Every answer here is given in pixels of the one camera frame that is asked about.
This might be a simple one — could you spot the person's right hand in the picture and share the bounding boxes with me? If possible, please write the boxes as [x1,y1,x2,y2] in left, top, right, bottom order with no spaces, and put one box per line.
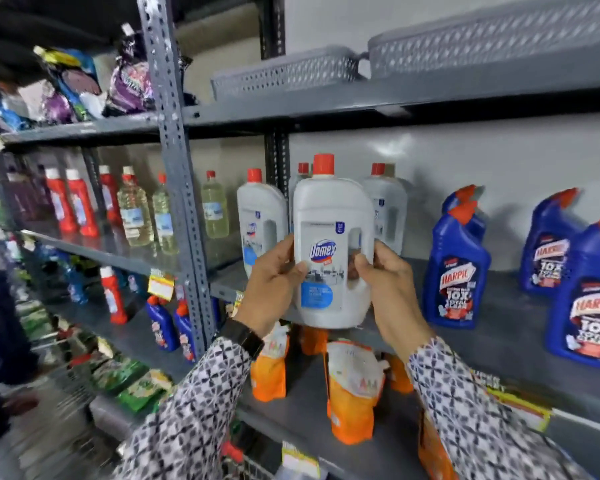
[354,240,434,363]

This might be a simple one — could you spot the person's left hand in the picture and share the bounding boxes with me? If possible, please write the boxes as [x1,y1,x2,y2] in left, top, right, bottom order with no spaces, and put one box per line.
[232,235,311,338]

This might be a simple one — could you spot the white cleaner bottle red cap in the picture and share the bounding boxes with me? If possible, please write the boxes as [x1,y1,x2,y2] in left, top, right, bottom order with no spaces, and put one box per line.
[236,168,290,278]
[292,154,376,330]
[362,163,409,256]
[288,162,311,235]

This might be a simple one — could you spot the person's left forearm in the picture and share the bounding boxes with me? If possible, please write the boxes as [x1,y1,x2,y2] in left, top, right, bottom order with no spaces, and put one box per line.
[114,337,254,480]

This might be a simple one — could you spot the person's right forearm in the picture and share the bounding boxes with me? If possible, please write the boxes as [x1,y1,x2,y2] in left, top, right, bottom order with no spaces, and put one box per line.
[407,337,597,480]

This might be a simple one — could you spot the orange refill pouch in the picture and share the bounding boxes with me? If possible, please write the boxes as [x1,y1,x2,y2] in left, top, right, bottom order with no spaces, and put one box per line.
[384,352,415,395]
[418,410,459,480]
[299,325,330,357]
[250,322,291,403]
[324,339,387,446]

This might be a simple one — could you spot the black wristwatch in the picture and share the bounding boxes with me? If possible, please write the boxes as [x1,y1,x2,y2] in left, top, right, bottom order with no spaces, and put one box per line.
[218,319,265,361]

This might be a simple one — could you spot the blue toilet cleaner bottle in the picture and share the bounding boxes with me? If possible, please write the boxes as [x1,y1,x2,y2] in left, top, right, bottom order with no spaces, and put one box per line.
[545,215,600,372]
[518,188,584,297]
[441,185,487,241]
[422,200,492,330]

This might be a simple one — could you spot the yellow liquid bottle red cap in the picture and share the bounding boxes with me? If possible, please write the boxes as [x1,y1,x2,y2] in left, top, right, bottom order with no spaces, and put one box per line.
[201,170,230,240]
[152,173,180,256]
[117,166,155,247]

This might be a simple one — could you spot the small blue cleaner bottle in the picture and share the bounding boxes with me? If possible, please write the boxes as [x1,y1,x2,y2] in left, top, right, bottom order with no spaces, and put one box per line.
[173,301,197,363]
[145,296,180,353]

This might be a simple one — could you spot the yellow price tag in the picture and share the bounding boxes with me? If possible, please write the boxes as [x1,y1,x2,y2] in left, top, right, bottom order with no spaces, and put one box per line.
[147,269,175,302]
[472,370,552,434]
[281,442,321,480]

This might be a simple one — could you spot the grey metal shelving rack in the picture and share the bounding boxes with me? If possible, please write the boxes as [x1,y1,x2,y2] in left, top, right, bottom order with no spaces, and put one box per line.
[0,0,600,480]

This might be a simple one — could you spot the green packet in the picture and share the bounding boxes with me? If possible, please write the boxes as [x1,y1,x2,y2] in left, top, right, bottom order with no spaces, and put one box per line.
[91,354,151,393]
[116,369,174,414]

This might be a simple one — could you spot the small grey perforated basket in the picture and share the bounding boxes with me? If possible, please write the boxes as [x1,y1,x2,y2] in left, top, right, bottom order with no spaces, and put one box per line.
[210,45,369,102]

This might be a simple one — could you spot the clear blue liquid bottle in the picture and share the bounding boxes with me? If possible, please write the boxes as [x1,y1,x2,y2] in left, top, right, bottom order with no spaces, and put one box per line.
[60,257,89,306]

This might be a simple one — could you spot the purple refill bag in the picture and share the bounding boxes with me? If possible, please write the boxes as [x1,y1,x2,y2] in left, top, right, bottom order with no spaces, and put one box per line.
[103,24,157,117]

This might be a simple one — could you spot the large grey perforated basket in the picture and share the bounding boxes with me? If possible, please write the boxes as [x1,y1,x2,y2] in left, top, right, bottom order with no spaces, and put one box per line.
[367,0,600,80]

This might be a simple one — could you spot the purple liquid bottle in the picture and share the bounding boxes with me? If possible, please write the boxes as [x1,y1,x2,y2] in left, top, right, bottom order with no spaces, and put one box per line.
[4,165,48,221]

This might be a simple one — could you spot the pile of colourful refill bags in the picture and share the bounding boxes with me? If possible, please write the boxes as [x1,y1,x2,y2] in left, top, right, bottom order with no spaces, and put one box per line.
[0,45,108,133]

